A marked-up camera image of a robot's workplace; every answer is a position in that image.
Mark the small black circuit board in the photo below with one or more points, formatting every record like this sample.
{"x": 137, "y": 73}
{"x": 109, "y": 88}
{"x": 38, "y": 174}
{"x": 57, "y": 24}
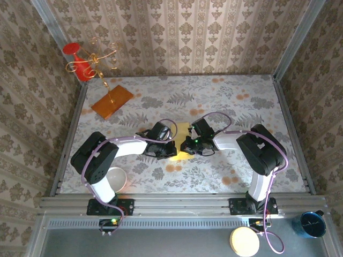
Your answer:
{"x": 257, "y": 222}
{"x": 108, "y": 223}

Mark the aluminium table side rail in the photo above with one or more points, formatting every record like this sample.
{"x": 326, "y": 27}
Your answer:
{"x": 75, "y": 117}
{"x": 289, "y": 120}

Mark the white bowl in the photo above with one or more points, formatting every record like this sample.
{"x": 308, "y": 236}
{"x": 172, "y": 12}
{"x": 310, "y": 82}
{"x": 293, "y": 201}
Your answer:
{"x": 119, "y": 178}

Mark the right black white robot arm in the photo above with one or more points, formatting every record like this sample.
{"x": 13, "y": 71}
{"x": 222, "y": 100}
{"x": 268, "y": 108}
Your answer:
{"x": 260, "y": 150}

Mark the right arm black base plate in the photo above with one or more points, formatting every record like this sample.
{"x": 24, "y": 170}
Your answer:
{"x": 235, "y": 206}

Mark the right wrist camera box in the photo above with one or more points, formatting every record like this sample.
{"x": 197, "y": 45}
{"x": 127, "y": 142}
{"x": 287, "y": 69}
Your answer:
{"x": 192, "y": 130}

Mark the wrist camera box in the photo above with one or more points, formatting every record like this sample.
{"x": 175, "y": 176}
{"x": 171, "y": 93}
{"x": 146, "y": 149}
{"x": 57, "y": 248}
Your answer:
{"x": 192, "y": 130}
{"x": 167, "y": 134}

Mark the yellow cloth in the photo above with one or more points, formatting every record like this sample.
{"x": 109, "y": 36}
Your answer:
{"x": 183, "y": 131}

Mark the pale yellow round disc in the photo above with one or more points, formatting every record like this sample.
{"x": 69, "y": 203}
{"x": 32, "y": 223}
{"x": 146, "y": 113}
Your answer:
{"x": 245, "y": 241}

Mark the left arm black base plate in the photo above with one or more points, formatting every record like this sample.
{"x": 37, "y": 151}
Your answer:
{"x": 126, "y": 207}

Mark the floral table cloth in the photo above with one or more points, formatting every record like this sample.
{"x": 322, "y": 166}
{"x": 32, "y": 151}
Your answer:
{"x": 187, "y": 176}

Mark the aluminium corner post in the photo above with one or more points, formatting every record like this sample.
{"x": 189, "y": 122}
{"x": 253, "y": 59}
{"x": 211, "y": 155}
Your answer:
{"x": 300, "y": 26}
{"x": 52, "y": 26}

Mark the long aluminium frame rail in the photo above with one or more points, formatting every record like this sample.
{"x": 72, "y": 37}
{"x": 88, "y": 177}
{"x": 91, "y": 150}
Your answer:
{"x": 182, "y": 206}

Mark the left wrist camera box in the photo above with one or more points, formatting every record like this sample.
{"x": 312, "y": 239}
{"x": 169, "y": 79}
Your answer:
{"x": 167, "y": 134}

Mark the dark blue mug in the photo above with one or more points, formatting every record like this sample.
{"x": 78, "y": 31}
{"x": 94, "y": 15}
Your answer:
{"x": 312, "y": 225}

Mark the red plastic wine glass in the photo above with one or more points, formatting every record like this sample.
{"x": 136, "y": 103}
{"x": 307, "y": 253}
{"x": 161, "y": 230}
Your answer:
{"x": 83, "y": 71}

